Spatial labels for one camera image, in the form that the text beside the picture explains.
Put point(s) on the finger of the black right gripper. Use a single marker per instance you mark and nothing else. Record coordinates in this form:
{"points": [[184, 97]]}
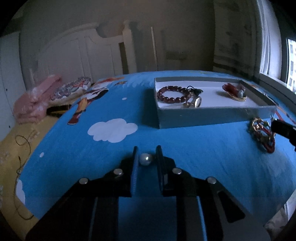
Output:
{"points": [[284, 129]]}

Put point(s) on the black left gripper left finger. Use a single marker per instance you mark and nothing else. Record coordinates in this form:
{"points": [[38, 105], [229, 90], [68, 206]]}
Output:
{"points": [[89, 209]]}

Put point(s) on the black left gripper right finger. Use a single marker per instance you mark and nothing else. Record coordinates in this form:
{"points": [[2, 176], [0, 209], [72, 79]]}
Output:
{"points": [[205, 209]]}

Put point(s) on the jade pendant with pink tassel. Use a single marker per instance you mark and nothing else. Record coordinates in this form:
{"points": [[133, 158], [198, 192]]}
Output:
{"points": [[235, 92]]}

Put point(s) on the white pearl bead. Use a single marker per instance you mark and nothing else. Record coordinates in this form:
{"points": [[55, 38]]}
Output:
{"points": [[145, 159]]}

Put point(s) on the grey shallow jewelry box tray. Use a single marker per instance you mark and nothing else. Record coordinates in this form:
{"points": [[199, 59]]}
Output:
{"points": [[216, 104]]}

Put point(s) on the white window curtain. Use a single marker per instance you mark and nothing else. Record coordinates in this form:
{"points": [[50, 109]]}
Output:
{"points": [[269, 40]]}

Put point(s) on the blue cartoon bed sheet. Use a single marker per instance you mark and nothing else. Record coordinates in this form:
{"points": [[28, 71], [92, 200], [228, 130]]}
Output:
{"points": [[93, 142]]}

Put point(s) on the yellow bed sheet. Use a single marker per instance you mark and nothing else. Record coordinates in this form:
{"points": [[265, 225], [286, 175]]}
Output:
{"points": [[16, 149]]}

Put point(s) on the pink folded blanket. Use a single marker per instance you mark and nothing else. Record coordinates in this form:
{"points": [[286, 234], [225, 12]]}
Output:
{"points": [[32, 105]]}

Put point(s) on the patterned round cushion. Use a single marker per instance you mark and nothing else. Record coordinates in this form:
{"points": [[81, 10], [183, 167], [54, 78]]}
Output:
{"points": [[71, 90]]}

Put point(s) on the white wooden headboard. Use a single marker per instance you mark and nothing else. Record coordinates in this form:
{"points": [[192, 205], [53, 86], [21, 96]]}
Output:
{"points": [[81, 51]]}

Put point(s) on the silver gold ring clip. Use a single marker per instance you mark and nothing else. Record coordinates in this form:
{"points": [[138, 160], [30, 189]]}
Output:
{"points": [[192, 101]]}

